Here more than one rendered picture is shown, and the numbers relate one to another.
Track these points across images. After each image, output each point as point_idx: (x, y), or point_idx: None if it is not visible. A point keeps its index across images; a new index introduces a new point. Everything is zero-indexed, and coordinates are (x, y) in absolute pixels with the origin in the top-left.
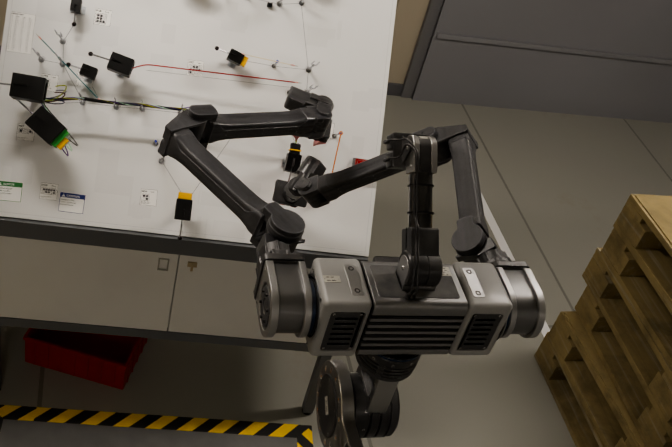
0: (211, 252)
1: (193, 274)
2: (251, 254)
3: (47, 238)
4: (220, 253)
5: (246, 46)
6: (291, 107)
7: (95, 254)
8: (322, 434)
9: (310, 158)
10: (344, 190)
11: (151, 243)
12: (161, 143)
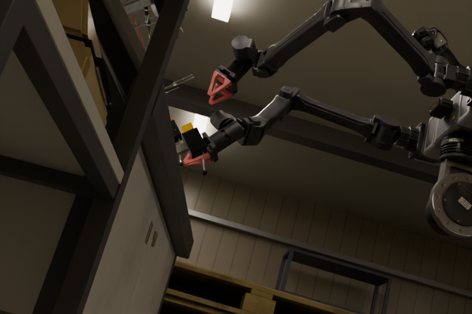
0: (181, 210)
1: (149, 253)
2: (185, 219)
3: (164, 149)
4: (182, 213)
5: None
6: (253, 49)
7: (140, 203)
8: (468, 229)
9: (223, 111)
10: (268, 128)
11: (178, 185)
12: (372, 0)
